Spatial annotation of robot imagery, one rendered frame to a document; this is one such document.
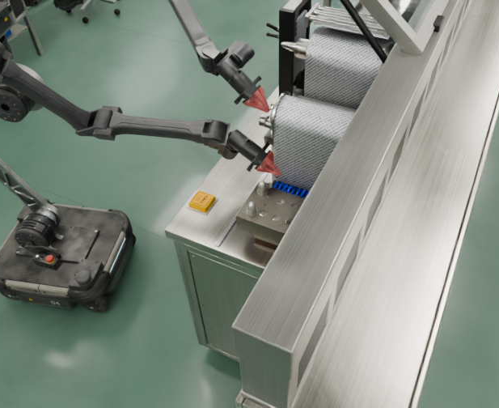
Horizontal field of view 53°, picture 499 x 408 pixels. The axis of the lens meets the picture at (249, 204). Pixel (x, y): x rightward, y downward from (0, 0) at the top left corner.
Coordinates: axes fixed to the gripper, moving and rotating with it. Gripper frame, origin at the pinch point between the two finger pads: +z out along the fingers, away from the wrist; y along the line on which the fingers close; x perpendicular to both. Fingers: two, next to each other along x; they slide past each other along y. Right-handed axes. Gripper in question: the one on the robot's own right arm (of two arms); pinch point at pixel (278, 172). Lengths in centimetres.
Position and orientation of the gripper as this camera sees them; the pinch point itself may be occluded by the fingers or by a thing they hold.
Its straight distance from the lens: 163.2
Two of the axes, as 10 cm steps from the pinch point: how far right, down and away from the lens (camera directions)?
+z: 7.9, 6.1, 0.8
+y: -4.5, 6.7, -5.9
